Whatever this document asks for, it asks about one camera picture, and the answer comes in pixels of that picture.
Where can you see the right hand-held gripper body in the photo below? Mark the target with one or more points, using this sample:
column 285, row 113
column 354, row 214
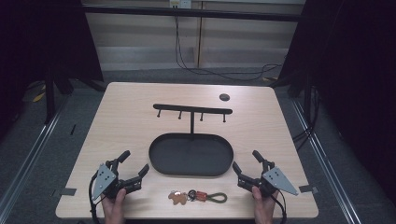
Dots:
column 274, row 180

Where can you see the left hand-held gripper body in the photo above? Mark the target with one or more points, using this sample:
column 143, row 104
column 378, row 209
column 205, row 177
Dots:
column 105, row 180

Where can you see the black key rack with tray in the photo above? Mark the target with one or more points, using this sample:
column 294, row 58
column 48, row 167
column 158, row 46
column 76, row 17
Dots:
column 190, row 154

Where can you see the person's left hand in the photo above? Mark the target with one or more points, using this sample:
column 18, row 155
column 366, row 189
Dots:
column 114, row 207

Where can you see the person's right hand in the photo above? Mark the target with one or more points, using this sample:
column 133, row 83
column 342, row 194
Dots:
column 264, row 208

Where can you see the black tape strip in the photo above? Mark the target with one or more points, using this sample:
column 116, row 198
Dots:
column 68, row 191
column 308, row 188

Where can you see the black round table cap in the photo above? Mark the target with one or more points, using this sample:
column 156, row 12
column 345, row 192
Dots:
column 224, row 97

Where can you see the black stand leg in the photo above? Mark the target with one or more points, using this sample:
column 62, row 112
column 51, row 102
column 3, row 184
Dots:
column 49, row 99

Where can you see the yellow object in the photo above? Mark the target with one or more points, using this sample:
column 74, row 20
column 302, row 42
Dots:
column 39, row 97

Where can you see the dark curtain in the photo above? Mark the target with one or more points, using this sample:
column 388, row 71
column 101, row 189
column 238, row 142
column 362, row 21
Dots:
column 40, row 46
column 351, row 77

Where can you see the metal floor rail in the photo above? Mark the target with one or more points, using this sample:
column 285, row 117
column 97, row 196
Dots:
column 34, row 146
column 327, row 161

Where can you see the white wall outlet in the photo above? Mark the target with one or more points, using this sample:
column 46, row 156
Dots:
column 180, row 3

